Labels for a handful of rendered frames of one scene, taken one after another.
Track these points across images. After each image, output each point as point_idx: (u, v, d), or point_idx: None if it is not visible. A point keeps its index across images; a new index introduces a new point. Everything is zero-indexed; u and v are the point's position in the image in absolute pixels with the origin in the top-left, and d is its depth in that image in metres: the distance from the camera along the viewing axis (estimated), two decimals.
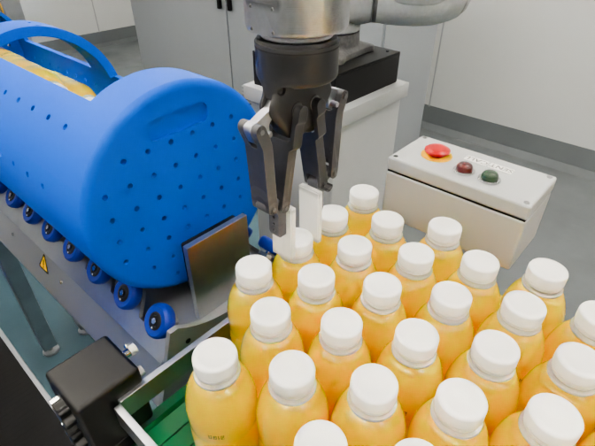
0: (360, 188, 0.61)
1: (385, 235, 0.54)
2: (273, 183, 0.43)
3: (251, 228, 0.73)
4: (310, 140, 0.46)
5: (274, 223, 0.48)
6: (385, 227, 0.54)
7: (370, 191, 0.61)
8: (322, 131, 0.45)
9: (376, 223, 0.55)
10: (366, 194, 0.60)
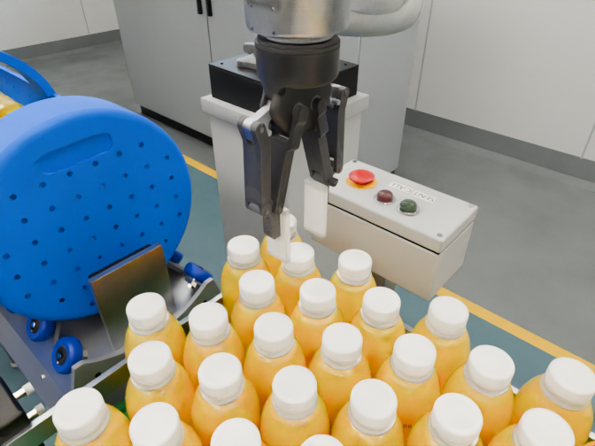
0: None
1: (293, 269, 0.53)
2: (268, 184, 0.42)
3: (181, 253, 0.72)
4: (312, 138, 0.46)
5: (268, 225, 0.47)
6: (292, 261, 0.52)
7: None
8: (324, 129, 0.45)
9: None
10: None
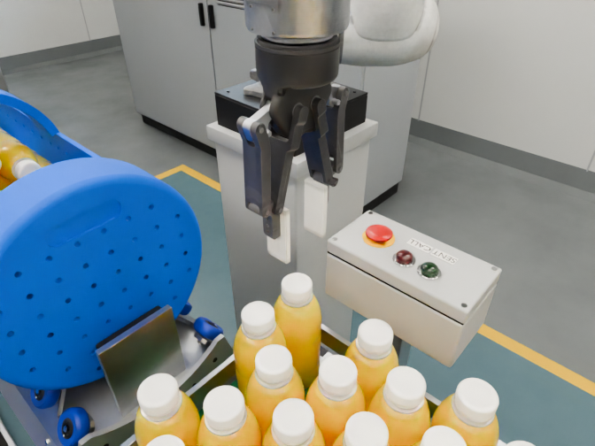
0: (293, 279, 0.57)
1: None
2: (268, 184, 0.42)
3: (189, 305, 0.70)
4: (312, 138, 0.46)
5: (268, 225, 0.47)
6: None
7: (303, 282, 0.57)
8: (324, 129, 0.45)
9: None
10: (298, 287, 0.56)
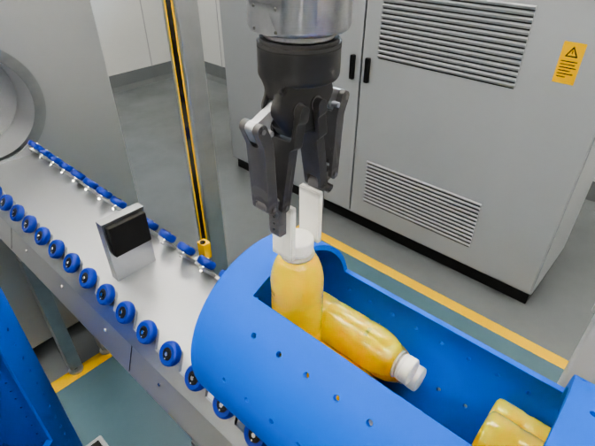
0: None
1: None
2: (274, 183, 0.43)
3: None
4: (311, 140, 0.46)
5: (274, 223, 0.48)
6: None
7: (304, 237, 0.52)
8: (323, 131, 0.45)
9: None
10: (298, 242, 0.52)
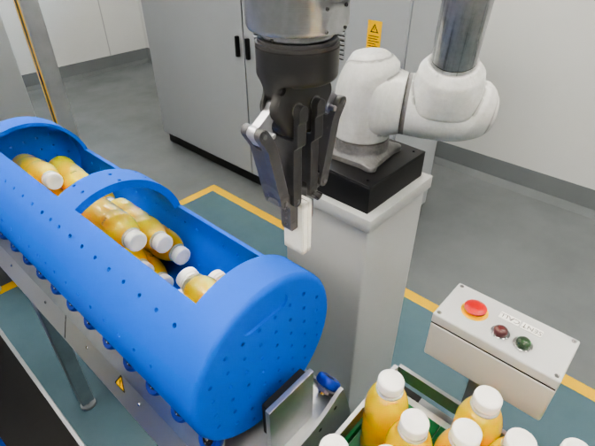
0: (54, 178, 1.02)
1: (180, 280, 0.74)
2: None
3: None
4: (289, 143, 0.45)
5: None
6: (176, 277, 0.75)
7: (57, 183, 1.03)
8: (275, 133, 0.45)
9: (176, 281, 0.76)
10: (53, 185, 1.02)
